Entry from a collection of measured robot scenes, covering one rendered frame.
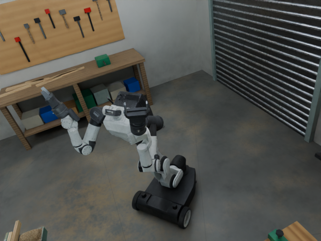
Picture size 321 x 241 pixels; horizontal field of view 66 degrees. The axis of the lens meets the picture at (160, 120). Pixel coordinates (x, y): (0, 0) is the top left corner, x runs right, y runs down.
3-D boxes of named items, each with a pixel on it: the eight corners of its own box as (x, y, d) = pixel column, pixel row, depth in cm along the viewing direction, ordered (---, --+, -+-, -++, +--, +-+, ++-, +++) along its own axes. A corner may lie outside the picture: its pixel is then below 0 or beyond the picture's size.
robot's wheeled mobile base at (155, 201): (165, 168, 304) (160, 147, 285) (205, 179, 279) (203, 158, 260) (137, 210, 262) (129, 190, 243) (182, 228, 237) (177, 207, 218)
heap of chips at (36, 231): (40, 240, 153) (37, 236, 151) (17, 248, 151) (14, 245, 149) (42, 227, 160) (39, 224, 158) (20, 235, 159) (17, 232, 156)
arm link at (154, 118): (153, 136, 170) (152, 116, 171) (162, 136, 163) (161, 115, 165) (140, 136, 162) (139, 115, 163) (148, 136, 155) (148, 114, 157)
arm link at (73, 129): (64, 112, 173) (70, 127, 180) (61, 118, 165) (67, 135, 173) (73, 110, 173) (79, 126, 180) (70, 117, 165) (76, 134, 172)
